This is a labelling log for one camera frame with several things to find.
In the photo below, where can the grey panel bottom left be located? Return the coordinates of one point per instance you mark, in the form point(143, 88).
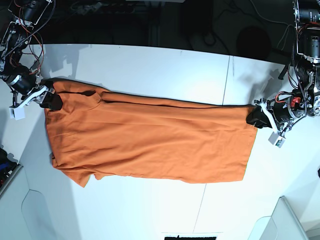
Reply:
point(24, 213)

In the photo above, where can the orange t-shirt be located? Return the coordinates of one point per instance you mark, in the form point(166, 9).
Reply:
point(103, 133)

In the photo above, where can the white black calibration card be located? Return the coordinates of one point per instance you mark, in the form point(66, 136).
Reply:
point(192, 236)

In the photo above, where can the grey panel bottom right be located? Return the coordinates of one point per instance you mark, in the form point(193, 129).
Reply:
point(282, 224)

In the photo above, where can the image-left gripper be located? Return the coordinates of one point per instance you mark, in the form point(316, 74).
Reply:
point(25, 90)

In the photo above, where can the grey panel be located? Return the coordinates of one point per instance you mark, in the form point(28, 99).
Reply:
point(282, 224)
point(24, 213)

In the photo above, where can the clutter bin left edge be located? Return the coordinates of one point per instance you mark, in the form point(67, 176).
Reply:
point(7, 167)

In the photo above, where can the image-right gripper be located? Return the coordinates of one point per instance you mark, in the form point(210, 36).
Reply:
point(280, 115)

